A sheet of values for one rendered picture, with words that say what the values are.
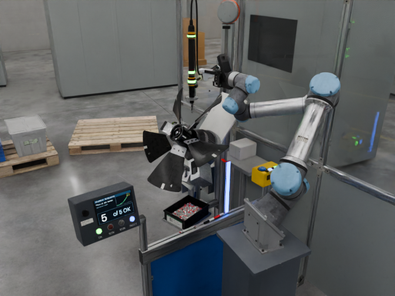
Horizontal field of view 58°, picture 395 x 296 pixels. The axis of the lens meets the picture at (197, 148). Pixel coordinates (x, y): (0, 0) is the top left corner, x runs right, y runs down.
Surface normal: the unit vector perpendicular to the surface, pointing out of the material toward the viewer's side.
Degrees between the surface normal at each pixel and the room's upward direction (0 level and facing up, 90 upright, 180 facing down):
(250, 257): 0
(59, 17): 90
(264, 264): 0
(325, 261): 90
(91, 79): 90
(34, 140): 95
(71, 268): 1
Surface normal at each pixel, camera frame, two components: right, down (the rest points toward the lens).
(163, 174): -0.13, -0.26
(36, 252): 0.00, -0.91
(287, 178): -0.39, -0.20
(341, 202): -0.82, 0.24
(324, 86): -0.27, -0.44
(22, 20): 0.44, 0.37
